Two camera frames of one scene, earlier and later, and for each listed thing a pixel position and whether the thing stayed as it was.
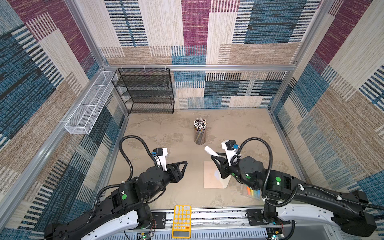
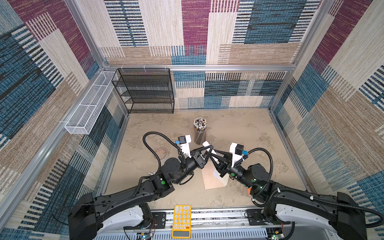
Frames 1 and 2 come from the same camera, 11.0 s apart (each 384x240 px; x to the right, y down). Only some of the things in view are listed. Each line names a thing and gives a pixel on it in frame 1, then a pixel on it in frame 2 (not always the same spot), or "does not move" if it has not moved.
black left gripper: (178, 175) to (198, 161)
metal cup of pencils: (199, 125) does not move
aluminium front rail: (213, 219) does not move
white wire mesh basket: (81, 119) does not move
